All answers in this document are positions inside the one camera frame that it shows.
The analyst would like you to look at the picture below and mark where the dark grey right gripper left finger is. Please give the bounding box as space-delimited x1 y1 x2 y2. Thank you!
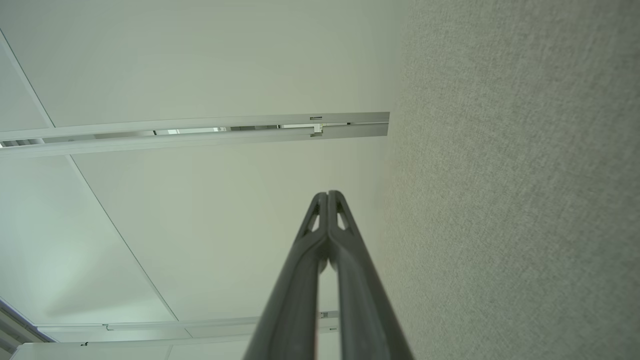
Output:
243 192 329 360

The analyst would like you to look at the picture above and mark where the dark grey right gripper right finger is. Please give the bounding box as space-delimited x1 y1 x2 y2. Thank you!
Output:
328 190 415 360

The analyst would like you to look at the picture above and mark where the aluminium wall rail with latch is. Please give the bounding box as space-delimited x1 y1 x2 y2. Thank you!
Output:
0 112 390 160
36 310 341 347

